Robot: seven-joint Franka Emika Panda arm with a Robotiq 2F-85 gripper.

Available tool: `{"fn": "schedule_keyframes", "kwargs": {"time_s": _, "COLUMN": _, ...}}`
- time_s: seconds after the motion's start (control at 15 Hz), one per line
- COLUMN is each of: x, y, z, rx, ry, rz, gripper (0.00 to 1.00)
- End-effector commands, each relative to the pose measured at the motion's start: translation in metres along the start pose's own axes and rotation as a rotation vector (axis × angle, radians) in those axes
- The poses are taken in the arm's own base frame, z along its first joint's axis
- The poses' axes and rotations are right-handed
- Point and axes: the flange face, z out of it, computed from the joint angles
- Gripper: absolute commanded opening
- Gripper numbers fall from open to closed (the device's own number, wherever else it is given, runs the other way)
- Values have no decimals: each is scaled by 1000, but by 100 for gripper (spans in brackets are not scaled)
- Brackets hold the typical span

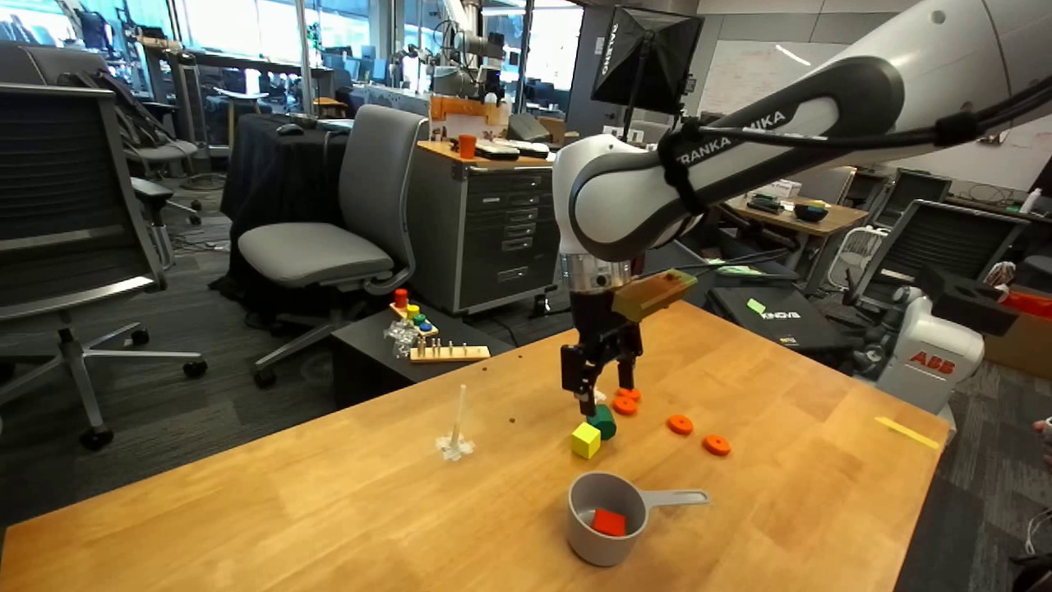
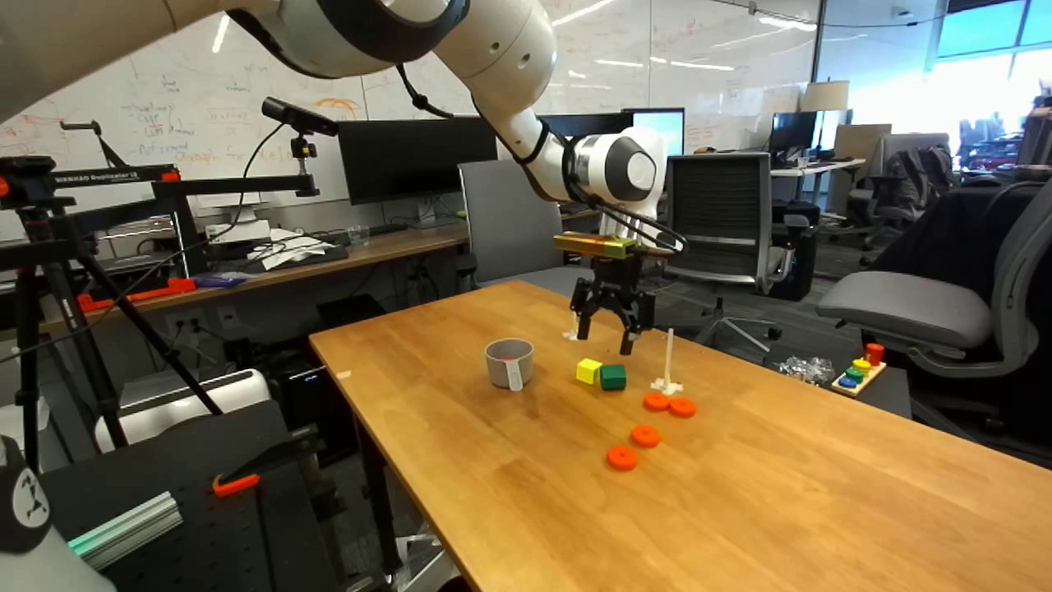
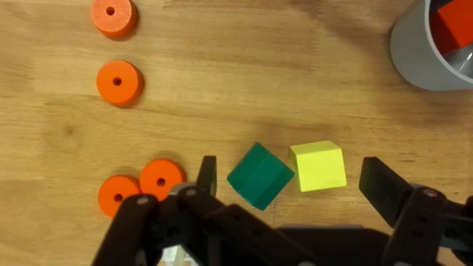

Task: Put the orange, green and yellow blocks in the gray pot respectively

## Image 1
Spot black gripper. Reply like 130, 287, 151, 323
563, 291, 642, 416

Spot green block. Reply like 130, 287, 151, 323
586, 404, 619, 439

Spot yellow block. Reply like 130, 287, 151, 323
568, 420, 602, 459

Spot orange block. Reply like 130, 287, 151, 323
591, 507, 629, 536

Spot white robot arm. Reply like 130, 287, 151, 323
553, 0, 1052, 412

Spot white ABB robot base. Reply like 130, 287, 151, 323
878, 287, 986, 413

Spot stacked orange rings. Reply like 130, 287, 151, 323
609, 384, 645, 420

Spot gray drawer cabinet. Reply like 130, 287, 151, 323
411, 141, 560, 317

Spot colorful toy block set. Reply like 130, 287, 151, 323
385, 288, 491, 366

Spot yellow tape strip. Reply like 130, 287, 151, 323
874, 413, 945, 452

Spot gray office chair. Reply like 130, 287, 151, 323
236, 105, 428, 389

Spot black mesh office chair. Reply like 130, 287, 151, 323
0, 83, 207, 452

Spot tan wrist camera box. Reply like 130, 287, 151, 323
610, 271, 693, 323

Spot gray pot with handle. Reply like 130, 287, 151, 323
565, 471, 708, 569

